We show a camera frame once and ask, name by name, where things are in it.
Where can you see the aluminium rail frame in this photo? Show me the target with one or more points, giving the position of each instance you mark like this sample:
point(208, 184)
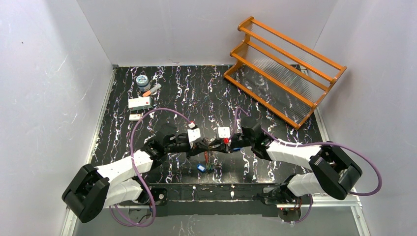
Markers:
point(230, 210)

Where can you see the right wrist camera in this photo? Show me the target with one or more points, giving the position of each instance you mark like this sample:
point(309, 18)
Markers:
point(223, 134)

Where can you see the small white flat box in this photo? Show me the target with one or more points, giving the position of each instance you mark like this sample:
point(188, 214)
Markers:
point(135, 117)

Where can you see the orange and white tube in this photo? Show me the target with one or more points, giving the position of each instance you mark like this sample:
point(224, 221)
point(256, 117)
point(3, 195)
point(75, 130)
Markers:
point(152, 90)

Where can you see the keyring with coloured key tags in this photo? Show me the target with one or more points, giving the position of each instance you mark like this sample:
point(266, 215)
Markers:
point(211, 163)

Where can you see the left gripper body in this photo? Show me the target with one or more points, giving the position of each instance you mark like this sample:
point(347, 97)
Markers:
point(196, 145)

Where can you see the white medicine box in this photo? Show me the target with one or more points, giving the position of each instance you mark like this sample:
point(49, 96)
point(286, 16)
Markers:
point(139, 103)

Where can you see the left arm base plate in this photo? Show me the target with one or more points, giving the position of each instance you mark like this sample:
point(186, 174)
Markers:
point(160, 196)

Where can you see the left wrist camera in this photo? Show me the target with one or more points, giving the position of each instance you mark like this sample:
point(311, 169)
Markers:
point(194, 133)

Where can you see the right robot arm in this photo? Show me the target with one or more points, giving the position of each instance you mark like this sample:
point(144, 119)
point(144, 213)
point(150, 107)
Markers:
point(331, 170)

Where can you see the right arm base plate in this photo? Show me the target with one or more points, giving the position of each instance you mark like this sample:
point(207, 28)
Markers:
point(276, 196)

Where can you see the orange wooden shelf rack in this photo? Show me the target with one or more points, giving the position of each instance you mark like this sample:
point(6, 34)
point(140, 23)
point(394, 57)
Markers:
point(285, 76)

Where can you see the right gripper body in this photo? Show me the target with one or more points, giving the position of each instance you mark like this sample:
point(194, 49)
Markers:
point(230, 143)

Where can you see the round blue-white jar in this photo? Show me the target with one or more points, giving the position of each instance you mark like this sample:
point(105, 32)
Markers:
point(143, 83)

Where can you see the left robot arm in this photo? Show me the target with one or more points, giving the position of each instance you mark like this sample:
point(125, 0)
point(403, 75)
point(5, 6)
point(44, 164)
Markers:
point(95, 188)

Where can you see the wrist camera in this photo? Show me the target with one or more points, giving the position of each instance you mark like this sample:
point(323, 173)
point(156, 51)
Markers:
point(194, 133)
point(223, 134)

